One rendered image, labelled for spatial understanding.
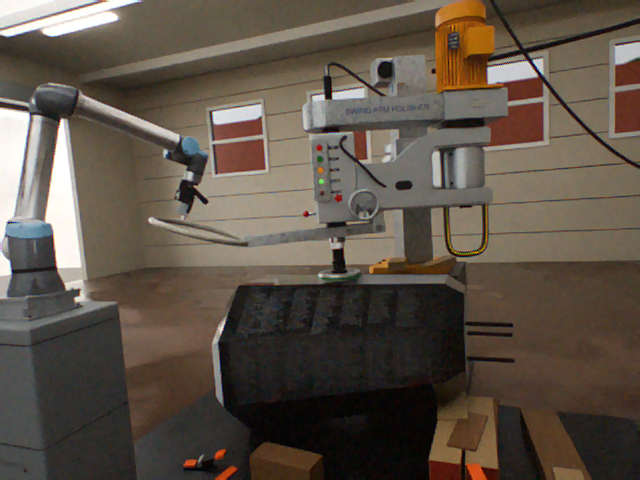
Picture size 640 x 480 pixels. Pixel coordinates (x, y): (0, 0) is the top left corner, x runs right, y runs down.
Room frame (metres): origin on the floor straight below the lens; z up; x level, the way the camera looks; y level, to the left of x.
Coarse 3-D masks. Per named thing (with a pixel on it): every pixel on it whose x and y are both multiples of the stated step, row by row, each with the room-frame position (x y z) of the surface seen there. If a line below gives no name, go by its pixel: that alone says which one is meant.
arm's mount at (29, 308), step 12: (72, 288) 1.78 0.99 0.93; (0, 300) 1.64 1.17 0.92; (12, 300) 1.62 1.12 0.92; (24, 300) 1.59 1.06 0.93; (36, 300) 1.62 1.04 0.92; (48, 300) 1.67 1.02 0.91; (60, 300) 1.71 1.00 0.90; (72, 300) 1.76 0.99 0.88; (0, 312) 1.65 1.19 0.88; (12, 312) 1.62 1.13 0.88; (24, 312) 1.61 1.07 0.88; (36, 312) 1.62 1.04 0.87; (48, 312) 1.66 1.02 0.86; (60, 312) 1.70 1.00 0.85
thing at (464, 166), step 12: (444, 156) 2.30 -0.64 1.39; (456, 156) 2.23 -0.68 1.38; (468, 156) 2.21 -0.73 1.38; (480, 156) 2.22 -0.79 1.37; (444, 168) 2.32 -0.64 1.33; (456, 168) 2.23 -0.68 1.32; (468, 168) 2.21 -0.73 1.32; (480, 168) 2.22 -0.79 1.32; (456, 180) 2.23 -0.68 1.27; (468, 180) 2.21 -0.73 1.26; (480, 180) 2.22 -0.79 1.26
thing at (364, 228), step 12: (324, 228) 2.31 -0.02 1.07; (336, 228) 2.20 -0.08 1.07; (348, 228) 2.20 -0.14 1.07; (360, 228) 2.21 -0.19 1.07; (372, 228) 2.21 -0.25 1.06; (252, 240) 2.17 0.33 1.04; (264, 240) 2.18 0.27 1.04; (276, 240) 2.18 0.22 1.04; (288, 240) 2.18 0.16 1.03; (300, 240) 2.19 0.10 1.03; (312, 240) 2.19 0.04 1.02
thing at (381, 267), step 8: (440, 256) 3.09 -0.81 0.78; (376, 264) 2.93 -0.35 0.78; (384, 264) 2.90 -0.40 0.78; (408, 264) 2.81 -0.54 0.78; (416, 264) 2.81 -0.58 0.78; (376, 272) 2.78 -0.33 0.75; (384, 272) 2.76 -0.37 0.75; (392, 272) 2.74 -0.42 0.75; (400, 272) 2.72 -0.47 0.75; (408, 272) 2.70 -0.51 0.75; (416, 272) 2.69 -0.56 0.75; (424, 272) 2.67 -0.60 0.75; (432, 272) 2.65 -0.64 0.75; (440, 272) 2.63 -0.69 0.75; (448, 272) 2.65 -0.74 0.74
